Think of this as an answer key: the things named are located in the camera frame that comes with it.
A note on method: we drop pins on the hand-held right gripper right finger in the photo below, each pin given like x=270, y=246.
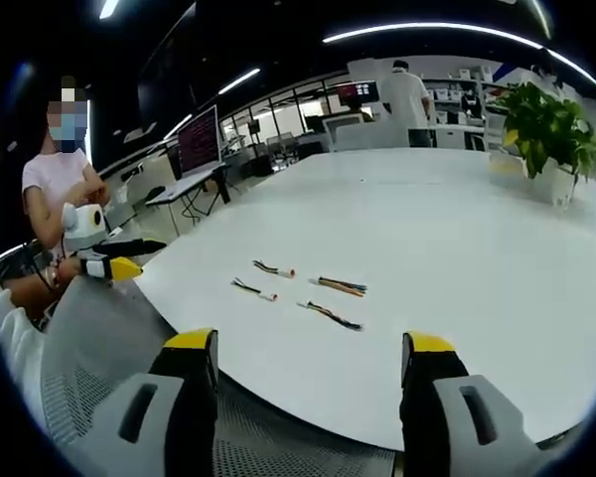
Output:
x=437, y=427

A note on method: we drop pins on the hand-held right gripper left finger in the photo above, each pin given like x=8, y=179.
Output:
x=179, y=427

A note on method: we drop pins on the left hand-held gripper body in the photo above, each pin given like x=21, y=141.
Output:
x=82, y=228

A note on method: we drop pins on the person in pink shirt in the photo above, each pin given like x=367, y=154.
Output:
x=54, y=171

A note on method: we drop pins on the white side desk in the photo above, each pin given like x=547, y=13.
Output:
x=179, y=191

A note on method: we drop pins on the grey mesh chair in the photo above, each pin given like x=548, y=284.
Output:
x=94, y=348

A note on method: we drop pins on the person's leg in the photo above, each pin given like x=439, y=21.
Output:
x=30, y=292

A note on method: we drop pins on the computer monitor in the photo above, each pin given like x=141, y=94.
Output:
x=198, y=144

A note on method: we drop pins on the black office chairs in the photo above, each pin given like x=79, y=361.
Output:
x=283, y=147

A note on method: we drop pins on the short ceiling light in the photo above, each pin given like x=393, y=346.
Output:
x=238, y=80

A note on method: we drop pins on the white counter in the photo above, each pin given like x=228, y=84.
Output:
x=367, y=135

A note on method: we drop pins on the pale box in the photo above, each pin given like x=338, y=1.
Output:
x=506, y=168

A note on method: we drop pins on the white plant pot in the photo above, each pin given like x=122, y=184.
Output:
x=556, y=183

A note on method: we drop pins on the green potted plant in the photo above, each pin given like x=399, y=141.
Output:
x=551, y=124

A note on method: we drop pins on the white storage shelves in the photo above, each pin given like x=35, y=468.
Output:
x=459, y=97

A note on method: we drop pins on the long ceiling light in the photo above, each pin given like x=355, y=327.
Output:
x=437, y=30

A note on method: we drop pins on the red wall screen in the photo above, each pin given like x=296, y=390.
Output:
x=357, y=91

